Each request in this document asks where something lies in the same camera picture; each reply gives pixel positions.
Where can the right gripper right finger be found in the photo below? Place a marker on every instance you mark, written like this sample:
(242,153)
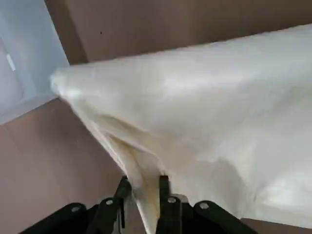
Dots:
(185,221)

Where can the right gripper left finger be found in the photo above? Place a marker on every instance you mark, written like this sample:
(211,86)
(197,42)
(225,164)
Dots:
(97,219)

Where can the cream-colored tablecloth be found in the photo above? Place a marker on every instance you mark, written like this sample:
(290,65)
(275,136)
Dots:
(207,109)

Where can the clear plastic storage box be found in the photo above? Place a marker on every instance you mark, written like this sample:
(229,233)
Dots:
(26,36)

